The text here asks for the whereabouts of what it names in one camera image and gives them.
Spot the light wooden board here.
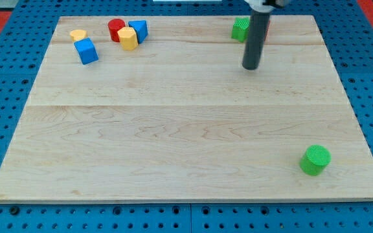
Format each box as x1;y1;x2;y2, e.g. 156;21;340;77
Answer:
0;15;373;204

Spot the yellow hexagon block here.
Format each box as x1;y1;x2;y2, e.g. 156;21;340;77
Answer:
118;27;138;50

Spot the blue triangle block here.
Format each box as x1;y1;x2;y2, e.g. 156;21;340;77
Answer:
128;20;148;43

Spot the green star block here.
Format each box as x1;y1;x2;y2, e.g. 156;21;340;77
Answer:
231;17;250;43

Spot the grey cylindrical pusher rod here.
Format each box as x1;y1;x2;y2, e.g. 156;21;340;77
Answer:
242;10;270;71

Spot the red cylinder block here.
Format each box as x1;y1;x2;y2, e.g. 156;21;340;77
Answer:
107;18;126;43

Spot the blue cube block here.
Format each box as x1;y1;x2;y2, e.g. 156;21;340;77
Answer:
74;38;98;65

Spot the red block behind rod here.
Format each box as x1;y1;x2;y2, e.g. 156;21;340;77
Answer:
264;20;271;42

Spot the green cylinder block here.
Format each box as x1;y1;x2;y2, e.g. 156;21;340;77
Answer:
299;144;332;176

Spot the small yellow pentagon block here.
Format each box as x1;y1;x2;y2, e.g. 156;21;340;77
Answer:
69;29;88;42

